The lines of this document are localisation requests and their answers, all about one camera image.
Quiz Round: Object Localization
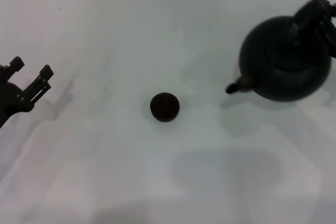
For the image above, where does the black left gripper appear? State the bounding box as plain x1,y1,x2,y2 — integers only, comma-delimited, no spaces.
0,56,55,129

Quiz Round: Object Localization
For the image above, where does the black round teapot with handle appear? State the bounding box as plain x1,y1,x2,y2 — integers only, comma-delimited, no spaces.
225,0,334,103

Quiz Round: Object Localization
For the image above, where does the small dark brown teacup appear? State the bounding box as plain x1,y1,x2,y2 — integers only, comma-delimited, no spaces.
150,92,181,123

